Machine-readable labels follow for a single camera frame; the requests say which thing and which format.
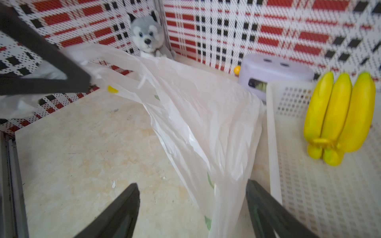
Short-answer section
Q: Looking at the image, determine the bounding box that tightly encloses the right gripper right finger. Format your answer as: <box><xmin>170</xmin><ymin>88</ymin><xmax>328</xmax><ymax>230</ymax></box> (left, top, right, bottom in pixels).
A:
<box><xmin>246</xmin><ymin>180</ymin><xmax>317</xmax><ymax>238</ymax></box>

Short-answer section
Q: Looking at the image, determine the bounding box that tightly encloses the small yellow ball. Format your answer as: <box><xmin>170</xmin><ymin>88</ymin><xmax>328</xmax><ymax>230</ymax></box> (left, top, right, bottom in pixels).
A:
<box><xmin>234</xmin><ymin>65</ymin><xmax>241</xmax><ymax>76</ymax></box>

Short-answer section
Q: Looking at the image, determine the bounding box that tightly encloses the white plastic basket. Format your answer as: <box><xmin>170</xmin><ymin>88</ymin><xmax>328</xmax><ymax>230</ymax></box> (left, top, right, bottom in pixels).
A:
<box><xmin>266</xmin><ymin>81</ymin><xmax>381</xmax><ymax>238</ymax></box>

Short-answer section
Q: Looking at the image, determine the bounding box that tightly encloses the grey husky plush toy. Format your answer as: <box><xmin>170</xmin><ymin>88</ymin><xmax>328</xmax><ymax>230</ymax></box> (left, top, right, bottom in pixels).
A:
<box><xmin>128</xmin><ymin>10</ymin><xmax>175</xmax><ymax>60</ymax></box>

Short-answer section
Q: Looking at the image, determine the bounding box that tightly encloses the yellow banana bunch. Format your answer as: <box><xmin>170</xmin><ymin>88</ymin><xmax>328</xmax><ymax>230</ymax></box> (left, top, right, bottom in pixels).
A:
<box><xmin>304</xmin><ymin>72</ymin><xmax>376</xmax><ymax>167</ymax></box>

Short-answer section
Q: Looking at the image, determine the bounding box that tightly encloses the white plastic bag lemon print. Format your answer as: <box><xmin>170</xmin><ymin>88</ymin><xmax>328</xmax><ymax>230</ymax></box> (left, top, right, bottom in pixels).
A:
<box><xmin>16</xmin><ymin>44</ymin><xmax>266</xmax><ymax>238</ymax></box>

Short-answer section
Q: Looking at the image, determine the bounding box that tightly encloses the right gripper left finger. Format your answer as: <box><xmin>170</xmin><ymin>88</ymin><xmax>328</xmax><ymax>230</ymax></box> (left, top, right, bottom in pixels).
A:
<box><xmin>76</xmin><ymin>183</ymin><xmax>140</xmax><ymax>238</ymax></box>

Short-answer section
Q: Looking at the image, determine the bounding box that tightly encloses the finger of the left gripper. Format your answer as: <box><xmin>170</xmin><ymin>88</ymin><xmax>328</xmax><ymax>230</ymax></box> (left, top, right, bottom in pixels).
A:
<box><xmin>1</xmin><ymin>4</ymin><xmax>91</xmax><ymax>95</ymax></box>

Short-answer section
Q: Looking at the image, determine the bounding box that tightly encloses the purple plastic stool toy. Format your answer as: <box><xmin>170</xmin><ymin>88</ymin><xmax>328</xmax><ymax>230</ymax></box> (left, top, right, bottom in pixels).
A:
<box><xmin>236</xmin><ymin>54</ymin><xmax>315</xmax><ymax>102</ymax></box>

